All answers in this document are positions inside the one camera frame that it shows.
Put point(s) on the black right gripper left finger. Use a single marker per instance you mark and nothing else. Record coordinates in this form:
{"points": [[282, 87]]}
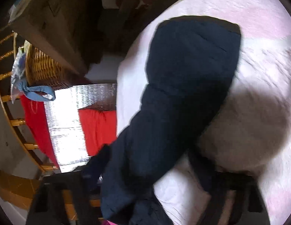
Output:
{"points": [[49, 204]]}

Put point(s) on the brown wooden cabinet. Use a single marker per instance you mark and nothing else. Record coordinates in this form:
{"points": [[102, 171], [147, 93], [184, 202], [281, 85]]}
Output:
{"points": [[17, 190]]}

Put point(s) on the red cloth on railing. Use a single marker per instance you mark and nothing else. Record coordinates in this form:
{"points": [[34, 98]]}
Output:
{"points": [[35, 118]]}

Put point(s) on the white fleece bed blanket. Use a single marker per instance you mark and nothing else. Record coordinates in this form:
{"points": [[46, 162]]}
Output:
{"points": [[253, 130]]}

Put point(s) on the silver reflective foil mat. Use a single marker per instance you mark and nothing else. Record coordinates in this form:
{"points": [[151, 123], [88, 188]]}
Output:
{"points": [[64, 125]]}

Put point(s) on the navy blue padded jacket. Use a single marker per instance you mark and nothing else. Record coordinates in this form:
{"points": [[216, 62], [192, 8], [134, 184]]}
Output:
{"points": [[190, 68]]}

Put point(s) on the red pillow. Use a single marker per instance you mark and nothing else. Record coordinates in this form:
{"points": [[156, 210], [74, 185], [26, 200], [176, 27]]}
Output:
{"points": [[99, 128]]}

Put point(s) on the woven wicker basket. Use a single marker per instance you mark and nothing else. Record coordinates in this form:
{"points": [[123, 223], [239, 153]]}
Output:
{"points": [[41, 69]]}

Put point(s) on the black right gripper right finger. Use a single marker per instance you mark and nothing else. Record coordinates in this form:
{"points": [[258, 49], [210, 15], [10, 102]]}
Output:
{"points": [[234, 199]]}

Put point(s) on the wooden spindle railing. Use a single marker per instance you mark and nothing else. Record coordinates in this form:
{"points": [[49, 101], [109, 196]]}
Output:
{"points": [[13, 112]]}

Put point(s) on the light blue cloth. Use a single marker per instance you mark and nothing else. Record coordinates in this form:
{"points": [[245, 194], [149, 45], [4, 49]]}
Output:
{"points": [[40, 93]]}

